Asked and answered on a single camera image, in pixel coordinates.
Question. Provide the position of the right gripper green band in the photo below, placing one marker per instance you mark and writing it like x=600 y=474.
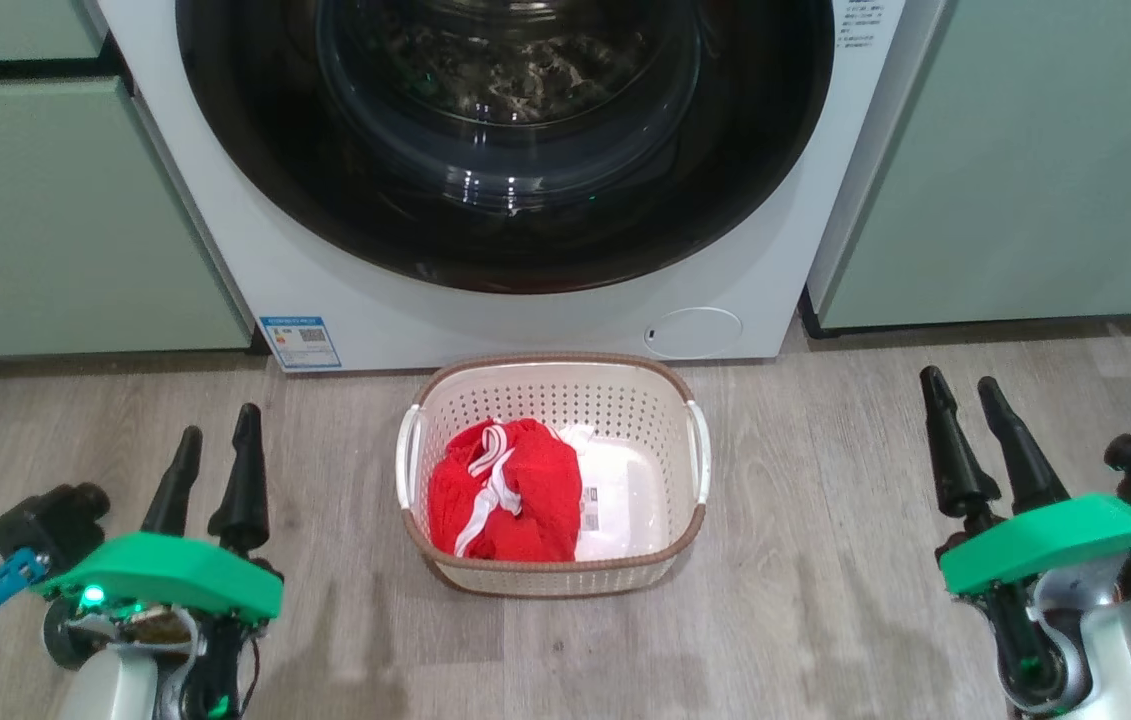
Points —
x=1055 y=535

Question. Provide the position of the white front-load washing machine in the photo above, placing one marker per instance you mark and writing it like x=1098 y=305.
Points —
x=545 y=320

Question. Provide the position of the washing machine glass door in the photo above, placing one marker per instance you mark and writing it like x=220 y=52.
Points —
x=725 y=200

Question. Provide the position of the blue energy label sticker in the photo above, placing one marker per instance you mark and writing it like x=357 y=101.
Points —
x=301 y=342

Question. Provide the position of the round white filter cover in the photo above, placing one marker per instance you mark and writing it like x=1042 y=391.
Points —
x=693 y=333

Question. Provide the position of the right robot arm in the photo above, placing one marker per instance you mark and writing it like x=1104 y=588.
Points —
x=1115 y=660

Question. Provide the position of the printed label inside basket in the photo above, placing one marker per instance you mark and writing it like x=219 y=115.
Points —
x=591 y=510

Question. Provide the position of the pale green cabinet drawer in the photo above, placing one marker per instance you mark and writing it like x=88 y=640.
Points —
x=5 y=25

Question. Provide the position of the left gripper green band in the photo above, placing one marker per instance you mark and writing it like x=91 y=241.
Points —
x=175 y=575

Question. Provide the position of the large pale green cabinet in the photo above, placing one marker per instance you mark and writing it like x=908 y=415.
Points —
x=1025 y=150

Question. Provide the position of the red garment with white stripes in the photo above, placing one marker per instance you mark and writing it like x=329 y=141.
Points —
x=535 y=500

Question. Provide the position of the cream perforated laundry basket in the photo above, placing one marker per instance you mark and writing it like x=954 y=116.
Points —
x=625 y=400

